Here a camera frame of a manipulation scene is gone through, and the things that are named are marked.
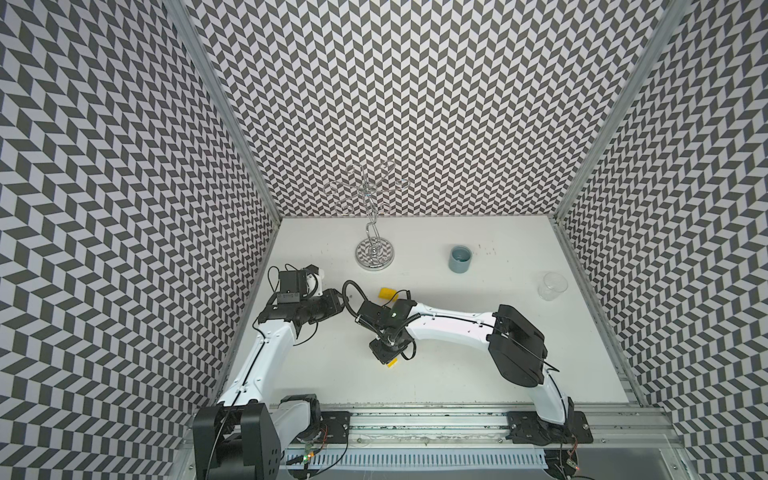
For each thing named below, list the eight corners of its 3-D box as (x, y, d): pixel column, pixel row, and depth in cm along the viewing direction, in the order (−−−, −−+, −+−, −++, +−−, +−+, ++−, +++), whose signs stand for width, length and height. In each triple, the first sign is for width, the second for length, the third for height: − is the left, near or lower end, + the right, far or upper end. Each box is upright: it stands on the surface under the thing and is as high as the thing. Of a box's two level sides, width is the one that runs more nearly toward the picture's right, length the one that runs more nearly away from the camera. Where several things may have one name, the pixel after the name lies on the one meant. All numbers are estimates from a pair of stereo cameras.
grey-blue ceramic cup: (449, 273, 104) (451, 263, 100) (447, 256, 109) (449, 245, 104) (470, 273, 104) (474, 263, 100) (467, 256, 109) (470, 245, 104)
